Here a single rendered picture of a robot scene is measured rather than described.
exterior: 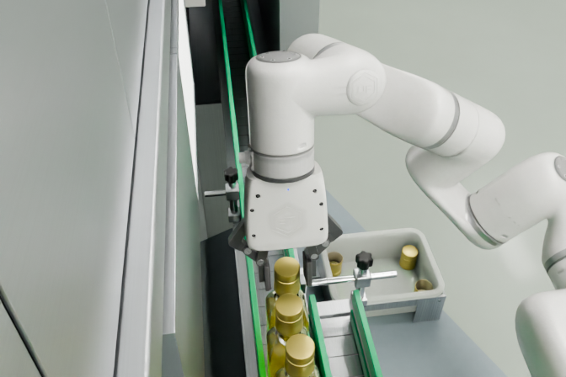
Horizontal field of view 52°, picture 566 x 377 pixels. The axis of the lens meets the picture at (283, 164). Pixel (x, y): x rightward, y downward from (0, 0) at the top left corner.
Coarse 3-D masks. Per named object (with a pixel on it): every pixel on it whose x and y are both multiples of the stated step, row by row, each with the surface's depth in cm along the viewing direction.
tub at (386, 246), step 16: (336, 240) 122; (352, 240) 123; (368, 240) 123; (384, 240) 124; (400, 240) 125; (416, 240) 124; (352, 256) 126; (384, 256) 127; (400, 256) 127; (432, 256) 118; (352, 272) 124; (400, 272) 124; (416, 272) 124; (432, 272) 116; (336, 288) 121; (352, 288) 121; (368, 288) 121; (384, 288) 121; (400, 288) 121; (368, 304) 111
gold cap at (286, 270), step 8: (280, 264) 76; (288, 264) 76; (296, 264) 76; (280, 272) 75; (288, 272) 75; (296, 272) 75; (280, 280) 75; (288, 280) 75; (296, 280) 76; (280, 288) 76; (288, 288) 76; (296, 288) 77
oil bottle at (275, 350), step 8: (272, 328) 78; (304, 328) 78; (272, 336) 76; (272, 344) 76; (280, 344) 75; (272, 352) 75; (280, 352) 75; (272, 360) 75; (280, 360) 75; (272, 368) 76; (272, 376) 77
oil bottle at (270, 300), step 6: (270, 294) 82; (300, 294) 81; (270, 300) 81; (270, 306) 80; (306, 306) 81; (270, 312) 80; (306, 312) 80; (270, 318) 80; (306, 318) 80; (270, 324) 80; (306, 324) 80
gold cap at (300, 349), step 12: (300, 336) 68; (288, 348) 67; (300, 348) 67; (312, 348) 67; (288, 360) 67; (300, 360) 66; (312, 360) 68; (288, 372) 69; (300, 372) 68; (312, 372) 69
